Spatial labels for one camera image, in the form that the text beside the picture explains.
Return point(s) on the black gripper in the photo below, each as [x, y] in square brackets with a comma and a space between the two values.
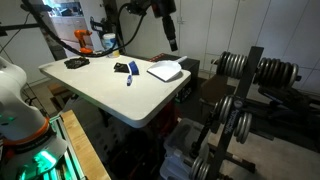
[166, 16]

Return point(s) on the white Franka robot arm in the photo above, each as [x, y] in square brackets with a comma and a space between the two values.
[16, 110]

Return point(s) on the black box with red strip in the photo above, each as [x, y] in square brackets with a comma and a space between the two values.
[192, 71]

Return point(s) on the blue white hand brush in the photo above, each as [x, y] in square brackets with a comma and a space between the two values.
[133, 67]

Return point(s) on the black rubber floor mat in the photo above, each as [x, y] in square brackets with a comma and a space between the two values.
[193, 100]

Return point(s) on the grey weight plate stack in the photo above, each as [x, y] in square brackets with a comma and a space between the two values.
[276, 71]
[225, 108]
[244, 128]
[199, 169]
[231, 65]

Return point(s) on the white wipes canister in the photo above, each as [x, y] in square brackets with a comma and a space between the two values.
[109, 40]

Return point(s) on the red container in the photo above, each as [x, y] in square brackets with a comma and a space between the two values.
[168, 118]

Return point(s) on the black weight rack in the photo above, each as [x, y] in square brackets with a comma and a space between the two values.
[248, 73]

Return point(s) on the orange power drill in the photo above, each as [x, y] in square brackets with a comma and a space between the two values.
[81, 35]

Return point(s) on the clear plastic storage bin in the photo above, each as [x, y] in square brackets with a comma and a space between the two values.
[181, 136]

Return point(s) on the large crumpled black cloth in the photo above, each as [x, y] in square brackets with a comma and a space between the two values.
[76, 62]

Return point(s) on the white drawer cabinet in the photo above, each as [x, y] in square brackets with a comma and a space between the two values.
[68, 28]

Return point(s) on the grey perforated panel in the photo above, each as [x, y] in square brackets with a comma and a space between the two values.
[113, 140]

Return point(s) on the black weight bench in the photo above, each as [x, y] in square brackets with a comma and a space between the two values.
[286, 100]

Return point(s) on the brown cardboard box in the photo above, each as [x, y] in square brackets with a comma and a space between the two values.
[56, 91]

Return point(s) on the wooden plank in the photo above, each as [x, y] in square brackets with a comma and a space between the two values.
[83, 146]

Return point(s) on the white wall switch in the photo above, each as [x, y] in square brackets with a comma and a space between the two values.
[180, 20]

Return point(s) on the dark vertical post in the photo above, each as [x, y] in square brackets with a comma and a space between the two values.
[113, 16]

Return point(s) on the black clamp mount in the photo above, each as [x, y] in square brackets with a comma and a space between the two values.
[100, 26]

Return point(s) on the grey metal post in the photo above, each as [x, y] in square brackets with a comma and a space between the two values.
[55, 46]

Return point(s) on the black camera bar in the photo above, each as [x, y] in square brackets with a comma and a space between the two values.
[35, 7]

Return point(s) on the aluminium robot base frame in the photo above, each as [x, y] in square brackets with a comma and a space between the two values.
[66, 166]

